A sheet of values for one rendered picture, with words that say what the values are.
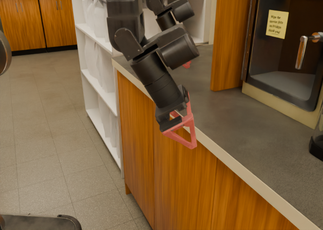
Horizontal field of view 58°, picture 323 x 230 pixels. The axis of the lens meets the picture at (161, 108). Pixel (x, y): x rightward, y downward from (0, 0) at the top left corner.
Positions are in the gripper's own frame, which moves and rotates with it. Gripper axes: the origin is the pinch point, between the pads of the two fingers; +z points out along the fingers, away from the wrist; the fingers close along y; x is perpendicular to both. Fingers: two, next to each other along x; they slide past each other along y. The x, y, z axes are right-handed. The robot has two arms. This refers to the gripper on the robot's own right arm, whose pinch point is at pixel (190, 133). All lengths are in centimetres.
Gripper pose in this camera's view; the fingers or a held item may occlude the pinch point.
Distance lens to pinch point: 64.0
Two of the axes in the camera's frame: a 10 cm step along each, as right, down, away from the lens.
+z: 5.1, 7.9, 3.5
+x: -8.6, 4.6, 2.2
